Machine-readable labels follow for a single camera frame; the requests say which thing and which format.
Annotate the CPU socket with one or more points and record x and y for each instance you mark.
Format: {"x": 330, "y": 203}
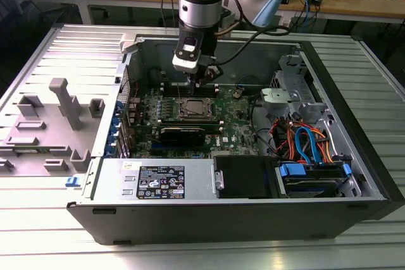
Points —
{"x": 181, "y": 117}

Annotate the blue slot latch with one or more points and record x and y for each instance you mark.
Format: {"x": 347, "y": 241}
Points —
{"x": 109, "y": 150}
{"x": 112, "y": 136}
{"x": 116, "y": 122}
{"x": 118, "y": 106}

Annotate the green motherboard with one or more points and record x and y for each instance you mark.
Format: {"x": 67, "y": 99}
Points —
{"x": 234, "y": 124}

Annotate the grey corner block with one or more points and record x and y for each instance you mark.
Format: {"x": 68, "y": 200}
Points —
{"x": 128, "y": 42}

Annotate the silver drive cage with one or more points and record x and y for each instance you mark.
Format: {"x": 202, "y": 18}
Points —
{"x": 294, "y": 71}

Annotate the black graphics card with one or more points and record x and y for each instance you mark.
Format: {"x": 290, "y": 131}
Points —
{"x": 182, "y": 137}

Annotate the small black box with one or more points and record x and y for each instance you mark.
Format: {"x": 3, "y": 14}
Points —
{"x": 315, "y": 0}

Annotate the black plastic shroud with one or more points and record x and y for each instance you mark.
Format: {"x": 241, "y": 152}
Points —
{"x": 243, "y": 176}

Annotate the silver power supply unit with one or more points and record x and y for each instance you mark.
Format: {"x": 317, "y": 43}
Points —
{"x": 196, "y": 181}

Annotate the hard disk in blue carrier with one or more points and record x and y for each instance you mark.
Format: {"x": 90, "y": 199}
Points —
{"x": 311, "y": 186}

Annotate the black PC case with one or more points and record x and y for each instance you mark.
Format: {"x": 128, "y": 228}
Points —
{"x": 221, "y": 222}

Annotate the grey parts rack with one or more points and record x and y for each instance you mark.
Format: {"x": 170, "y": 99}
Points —
{"x": 47, "y": 131}

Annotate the dark office chair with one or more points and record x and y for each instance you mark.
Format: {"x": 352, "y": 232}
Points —
{"x": 19, "y": 29}

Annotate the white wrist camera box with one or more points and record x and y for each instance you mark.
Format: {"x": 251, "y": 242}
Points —
{"x": 186, "y": 59}

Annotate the silver metal bracket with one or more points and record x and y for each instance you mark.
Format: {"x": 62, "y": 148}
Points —
{"x": 275, "y": 96}

